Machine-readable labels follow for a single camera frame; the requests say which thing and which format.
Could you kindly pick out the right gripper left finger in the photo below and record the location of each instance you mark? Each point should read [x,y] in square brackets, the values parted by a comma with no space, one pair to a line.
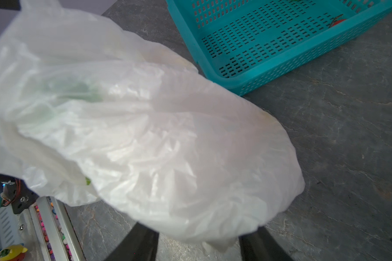
[140,244]

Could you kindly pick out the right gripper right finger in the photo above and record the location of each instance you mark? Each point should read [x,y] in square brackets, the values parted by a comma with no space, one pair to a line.
[261,246]

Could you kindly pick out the white plastic bag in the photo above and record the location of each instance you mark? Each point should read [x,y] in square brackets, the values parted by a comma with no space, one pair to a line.
[91,112]

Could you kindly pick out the teal plastic basket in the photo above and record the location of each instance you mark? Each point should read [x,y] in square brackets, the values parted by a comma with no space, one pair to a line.
[242,45]

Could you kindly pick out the small red fruit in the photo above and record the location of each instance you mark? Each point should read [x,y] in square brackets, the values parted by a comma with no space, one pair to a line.
[336,20]

